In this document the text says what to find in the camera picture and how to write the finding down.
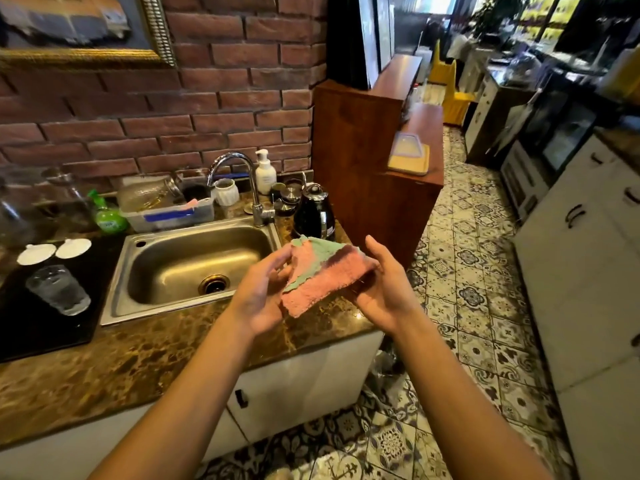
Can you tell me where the stainless steel sink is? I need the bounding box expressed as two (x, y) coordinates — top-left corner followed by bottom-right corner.
(100, 217), (284, 327)

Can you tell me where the white ribbed ceramic cup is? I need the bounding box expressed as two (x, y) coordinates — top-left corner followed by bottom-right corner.
(212, 178), (241, 207)

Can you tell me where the yellow container with clear lid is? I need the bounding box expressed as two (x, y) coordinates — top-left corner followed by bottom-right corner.
(387, 132), (431, 177)

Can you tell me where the person's right hand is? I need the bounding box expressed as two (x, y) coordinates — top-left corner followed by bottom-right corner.
(349, 235), (427, 337)

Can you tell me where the white pump soap bottle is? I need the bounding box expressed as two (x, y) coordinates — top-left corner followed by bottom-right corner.
(254, 149), (278, 196)

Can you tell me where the green dish soap bottle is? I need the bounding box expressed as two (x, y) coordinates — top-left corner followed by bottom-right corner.
(87, 189), (130, 235)

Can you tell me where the white sink base cabinet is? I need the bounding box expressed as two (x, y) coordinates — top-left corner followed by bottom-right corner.
(0, 330), (385, 480)

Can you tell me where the chrome faucet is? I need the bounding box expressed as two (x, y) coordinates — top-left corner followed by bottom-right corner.
(206, 152), (276, 228)

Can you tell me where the clear drinking glass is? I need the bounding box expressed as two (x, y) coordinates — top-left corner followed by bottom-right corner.
(25, 265), (92, 317)

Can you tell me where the white cabinet with black handles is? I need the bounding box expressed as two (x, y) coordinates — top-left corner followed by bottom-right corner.
(514, 135), (640, 480)

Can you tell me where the clear plastic storage box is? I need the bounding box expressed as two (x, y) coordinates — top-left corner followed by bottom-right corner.
(117, 175), (216, 234)

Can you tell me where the black countertop mat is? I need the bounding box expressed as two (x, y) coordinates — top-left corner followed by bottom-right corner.
(0, 234), (127, 364)

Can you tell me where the brown wooden cabinet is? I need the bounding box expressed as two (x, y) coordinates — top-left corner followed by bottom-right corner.
(312, 54), (445, 269)

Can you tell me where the gold framed painting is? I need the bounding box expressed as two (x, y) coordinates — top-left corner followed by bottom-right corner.
(0, 0), (178, 68)

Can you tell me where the glass door display fridge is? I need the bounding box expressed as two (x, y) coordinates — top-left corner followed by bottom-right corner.
(500, 70), (606, 223)

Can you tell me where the small dark metal jar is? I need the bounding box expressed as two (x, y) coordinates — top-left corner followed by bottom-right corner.
(270, 179), (305, 217)

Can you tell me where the pink and green dish cloth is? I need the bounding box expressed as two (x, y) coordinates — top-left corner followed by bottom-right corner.
(280, 235), (381, 319)

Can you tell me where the person's left hand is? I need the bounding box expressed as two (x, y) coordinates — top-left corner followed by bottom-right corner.
(224, 243), (296, 340)

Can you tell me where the black electric kettle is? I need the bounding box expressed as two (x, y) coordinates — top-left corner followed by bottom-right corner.
(292, 172), (336, 241)

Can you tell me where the person's right forearm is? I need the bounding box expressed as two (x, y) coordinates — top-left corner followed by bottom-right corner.
(390, 310), (553, 480)

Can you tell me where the large clear glass jar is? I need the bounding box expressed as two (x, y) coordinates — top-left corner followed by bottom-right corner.
(0, 166), (97, 245)

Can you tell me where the person's left forearm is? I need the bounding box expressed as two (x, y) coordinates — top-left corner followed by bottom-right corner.
(87, 310), (257, 480)

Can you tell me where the white round lid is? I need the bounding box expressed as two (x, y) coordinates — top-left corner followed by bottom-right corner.
(16, 243), (57, 266)
(55, 238), (93, 260)

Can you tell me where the yellow chair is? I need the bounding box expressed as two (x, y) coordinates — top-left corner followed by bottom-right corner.
(428, 40), (477, 127)

